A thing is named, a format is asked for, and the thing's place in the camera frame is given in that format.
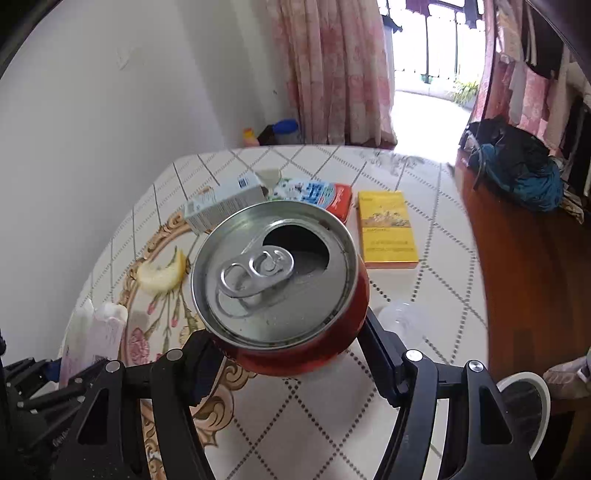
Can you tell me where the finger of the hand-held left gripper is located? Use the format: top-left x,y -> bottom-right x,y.
2,356 -> 61,385
18,368 -> 95,416

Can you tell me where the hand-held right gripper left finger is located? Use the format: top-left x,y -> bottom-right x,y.
51,329 -> 232,480

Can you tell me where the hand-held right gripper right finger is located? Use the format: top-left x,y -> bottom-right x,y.
358,307 -> 539,480

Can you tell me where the pink tissue packet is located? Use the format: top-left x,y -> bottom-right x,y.
60,299 -> 129,384

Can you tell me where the yellow fruit peel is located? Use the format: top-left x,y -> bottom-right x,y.
137,249 -> 188,293

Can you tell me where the red drink can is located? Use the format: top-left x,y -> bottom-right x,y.
190,202 -> 371,377

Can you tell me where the yellow box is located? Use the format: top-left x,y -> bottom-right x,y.
358,191 -> 420,269

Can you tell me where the white round waste bin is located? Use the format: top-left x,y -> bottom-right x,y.
496,372 -> 551,462

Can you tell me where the small white drink carton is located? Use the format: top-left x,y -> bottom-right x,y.
184,168 -> 283,236

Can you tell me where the red and blue snack packet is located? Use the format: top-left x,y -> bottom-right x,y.
270,179 -> 354,226

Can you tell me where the checked floral tablecloth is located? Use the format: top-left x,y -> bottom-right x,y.
60,144 -> 490,480

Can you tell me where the pale patterned bed sheet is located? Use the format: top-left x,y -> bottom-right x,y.
544,348 -> 591,402

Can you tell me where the blue cloth bundle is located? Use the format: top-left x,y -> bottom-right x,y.
471,143 -> 566,213

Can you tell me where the black clothes pile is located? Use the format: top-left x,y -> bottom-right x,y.
466,115 -> 555,185

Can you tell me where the blue-lidded plastic jar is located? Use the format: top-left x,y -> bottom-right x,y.
272,119 -> 301,146

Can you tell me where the green potted plant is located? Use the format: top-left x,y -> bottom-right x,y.
450,79 -> 481,107

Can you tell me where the pink floral curtain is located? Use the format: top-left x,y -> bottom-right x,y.
276,0 -> 398,148

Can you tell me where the pink floral hanging cloth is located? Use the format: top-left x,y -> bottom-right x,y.
478,0 -> 561,139

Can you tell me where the balcony railing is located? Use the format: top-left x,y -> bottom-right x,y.
394,0 -> 485,79

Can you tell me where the black hanging coat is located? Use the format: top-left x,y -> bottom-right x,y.
522,4 -> 571,79

